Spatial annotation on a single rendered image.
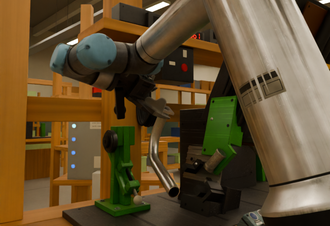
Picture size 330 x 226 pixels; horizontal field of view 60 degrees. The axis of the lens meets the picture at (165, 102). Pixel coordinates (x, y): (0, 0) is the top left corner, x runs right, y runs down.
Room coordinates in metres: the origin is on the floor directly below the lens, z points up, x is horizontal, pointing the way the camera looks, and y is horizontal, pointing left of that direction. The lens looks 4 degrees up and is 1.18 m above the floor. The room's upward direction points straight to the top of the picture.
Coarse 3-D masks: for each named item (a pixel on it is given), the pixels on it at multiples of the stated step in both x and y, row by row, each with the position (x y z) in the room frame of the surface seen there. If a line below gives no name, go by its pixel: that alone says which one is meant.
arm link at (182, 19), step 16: (176, 0) 0.55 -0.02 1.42; (192, 0) 0.50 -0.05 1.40; (176, 16) 0.54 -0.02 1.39; (192, 16) 0.52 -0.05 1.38; (144, 32) 0.65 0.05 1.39; (160, 32) 0.58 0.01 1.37; (176, 32) 0.56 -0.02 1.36; (192, 32) 0.56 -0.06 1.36; (128, 48) 0.66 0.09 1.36; (144, 48) 0.64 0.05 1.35; (160, 48) 0.61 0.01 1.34; (176, 48) 0.63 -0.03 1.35; (128, 64) 0.67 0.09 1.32; (144, 64) 0.67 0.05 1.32; (160, 64) 0.72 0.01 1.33
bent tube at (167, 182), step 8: (168, 112) 0.84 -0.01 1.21; (160, 120) 0.86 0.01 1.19; (160, 128) 0.87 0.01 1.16; (152, 136) 0.87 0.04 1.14; (152, 144) 0.87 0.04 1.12; (152, 152) 0.85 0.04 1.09; (152, 160) 0.83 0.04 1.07; (160, 168) 0.78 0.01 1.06; (160, 176) 0.76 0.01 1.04; (168, 176) 0.74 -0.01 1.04; (168, 184) 0.71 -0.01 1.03; (168, 192) 0.70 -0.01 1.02; (176, 192) 0.72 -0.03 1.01
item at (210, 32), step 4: (148, 12) 1.09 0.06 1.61; (148, 16) 1.09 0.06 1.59; (152, 16) 1.10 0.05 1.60; (156, 16) 1.11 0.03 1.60; (160, 16) 1.12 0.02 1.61; (148, 20) 1.09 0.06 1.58; (152, 20) 1.10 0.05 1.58; (156, 20) 1.11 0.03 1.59; (148, 24) 1.09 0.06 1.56; (152, 24) 1.10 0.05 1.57; (204, 32) 1.32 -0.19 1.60; (208, 32) 1.30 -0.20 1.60; (212, 32) 1.30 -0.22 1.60; (204, 36) 1.32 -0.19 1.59; (208, 36) 1.30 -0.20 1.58; (212, 36) 1.30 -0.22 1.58; (204, 40) 1.32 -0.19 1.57; (208, 40) 1.30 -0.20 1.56; (212, 40) 1.30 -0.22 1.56; (216, 40) 1.32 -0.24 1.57
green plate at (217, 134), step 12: (228, 96) 0.99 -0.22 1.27; (216, 108) 1.02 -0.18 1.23; (228, 108) 0.97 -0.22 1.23; (216, 120) 1.00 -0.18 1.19; (228, 120) 0.96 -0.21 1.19; (216, 132) 0.99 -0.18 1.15; (228, 132) 0.95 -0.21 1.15; (240, 132) 0.99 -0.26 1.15; (204, 144) 1.02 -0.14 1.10; (216, 144) 0.97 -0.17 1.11; (228, 144) 0.93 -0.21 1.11; (240, 144) 0.99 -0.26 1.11
